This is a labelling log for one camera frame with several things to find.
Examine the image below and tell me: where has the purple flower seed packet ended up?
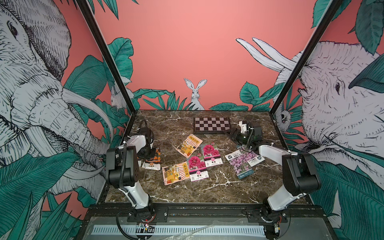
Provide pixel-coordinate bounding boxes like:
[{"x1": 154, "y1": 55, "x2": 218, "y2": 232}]
[
  {"x1": 225, "y1": 150, "x2": 254, "y2": 180},
  {"x1": 239, "y1": 148, "x2": 265, "y2": 167}
]

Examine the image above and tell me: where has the sunflower shop seed packet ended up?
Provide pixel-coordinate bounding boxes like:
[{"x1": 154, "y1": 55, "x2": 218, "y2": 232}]
[
  {"x1": 162, "y1": 162, "x2": 190, "y2": 186},
  {"x1": 176, "y1": 134, "x2": 203, "y2": 158}
]

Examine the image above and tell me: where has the purple flower seed packet front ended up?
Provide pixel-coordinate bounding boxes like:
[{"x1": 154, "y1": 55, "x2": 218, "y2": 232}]
[{"x1": 225, "y1": 150, "x2": 254, "y2": 180}]

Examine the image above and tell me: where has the pink flower seed packet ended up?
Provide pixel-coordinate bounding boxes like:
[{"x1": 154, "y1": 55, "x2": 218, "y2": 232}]
[
  {"x1": 187, "y1": 156, "x2": 209, "y2": 182},
  {"x1": 201, "y1": 142, "x2": 223, "y2": 168}
]

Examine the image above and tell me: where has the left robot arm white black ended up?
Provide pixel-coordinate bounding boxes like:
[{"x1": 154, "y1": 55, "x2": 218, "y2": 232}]
[{"x1": 106, "y1": 127, "x2": 156, "y2": 213}]

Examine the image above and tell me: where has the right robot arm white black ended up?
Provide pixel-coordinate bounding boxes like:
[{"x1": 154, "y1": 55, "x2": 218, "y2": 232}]
[{"x1": 225, "y1": 121, "x2": 322, "y2": 213}]

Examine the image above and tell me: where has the checkered chess board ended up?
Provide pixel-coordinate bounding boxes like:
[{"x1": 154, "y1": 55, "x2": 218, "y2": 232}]
[{"x1": 193, "y1": 117, "x2": 231, "y2": 134}]

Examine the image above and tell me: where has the white slotted vent strip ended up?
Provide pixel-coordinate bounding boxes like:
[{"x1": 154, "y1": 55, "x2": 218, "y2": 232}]
[{"x1": 90, "y1": 224, "x2": 266, "y2": 237}]

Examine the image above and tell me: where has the clear plastic wrap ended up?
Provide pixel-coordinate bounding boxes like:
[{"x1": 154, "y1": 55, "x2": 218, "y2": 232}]
[{"x1": 165, "y1": 224, "x2": 215, "y2": 240}]

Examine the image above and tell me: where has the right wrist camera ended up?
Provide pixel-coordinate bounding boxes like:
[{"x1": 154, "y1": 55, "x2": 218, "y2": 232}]
[{"x1": 239, "y1": 121, "x2": 248, "y2": 134}]

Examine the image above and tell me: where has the black front mounting rail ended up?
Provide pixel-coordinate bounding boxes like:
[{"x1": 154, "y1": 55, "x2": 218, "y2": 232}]
[{"x1": 84, "y1": 203, "x2": 326, "y2": 225}]

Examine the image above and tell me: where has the right black frame post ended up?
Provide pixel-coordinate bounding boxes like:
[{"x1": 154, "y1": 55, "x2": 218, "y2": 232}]
[{"x1": 269, "y1": 0, "x2": 343, "y2": 117}]

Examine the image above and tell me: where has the black frame post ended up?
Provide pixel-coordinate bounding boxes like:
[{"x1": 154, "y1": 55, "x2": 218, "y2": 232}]
[
  {"x1": 269, "y1": 0, "x2": 343, "y2": 117},
  {"x1": 76, "y1": 0, "x2": 137, "y2": 114}
]

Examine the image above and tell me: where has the left black frame post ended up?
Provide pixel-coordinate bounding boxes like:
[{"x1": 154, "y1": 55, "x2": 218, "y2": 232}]
[{"x1": 76, "y1": 0, "x2": 137, "y2": 114}]

